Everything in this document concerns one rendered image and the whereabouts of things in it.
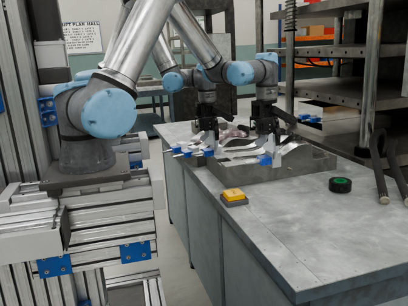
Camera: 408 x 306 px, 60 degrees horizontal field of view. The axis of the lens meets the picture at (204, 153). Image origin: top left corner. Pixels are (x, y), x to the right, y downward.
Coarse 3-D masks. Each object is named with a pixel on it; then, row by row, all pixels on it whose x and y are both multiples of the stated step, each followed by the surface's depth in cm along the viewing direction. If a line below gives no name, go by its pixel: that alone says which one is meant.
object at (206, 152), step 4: (204, 148) 155; (208, 148) 154; (212, 148) 153; (220, 148) 152; (196, 152) 152; (200, 152) 152; (204, 152) 152; (208, 152) 151; (212, 152) 152; (216, 152) 152; (220, 152) 153; (204, 156) 153; (208, 156) 152
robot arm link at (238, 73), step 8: (232, 64) 111; (240, 64) 109; (248, 64) 111; (256, 64) 113; (264, 64) 115; (224, 72) 117; (232, 72) 111; (240, 72) 109; (248, 72) 110; (256, 72) 112; (264, 72) 114; (224, 80) 119; (232, 80) 112; (240, 80) 110; (248, 80) 111; (256, 80) 114
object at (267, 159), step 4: (268, 152) 129; (272, 152) 128; (280, 152) 128; (260, 156) 129; (264, 156) 129; (268, 156) 128; (272, 156) 127; (280, 156) 128; (252, 160) 128; (256, 160) 128; (260, 160) 127; (264, 160) 127; (268, 160) 127; (272, 160) 127; (276, 160) 128; (280, 160) 128; (248, 164) 127; (260, 164) 128; (264, 164) 127; (268, 164) 128; (272, 164) 128; (276, 164) 128; (280, 164) 129
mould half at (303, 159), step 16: (288, 144) 148; (304, 144) 145; (208, 160) 159; (240, 160) 143; (288, 160) 144; (304, 160) 147; (320, 160) 149; (336, 160) 151; (224, 176) 140; (240, 176) 140; (256, 176) 142; (272, 176) 144; (288, 176) 146
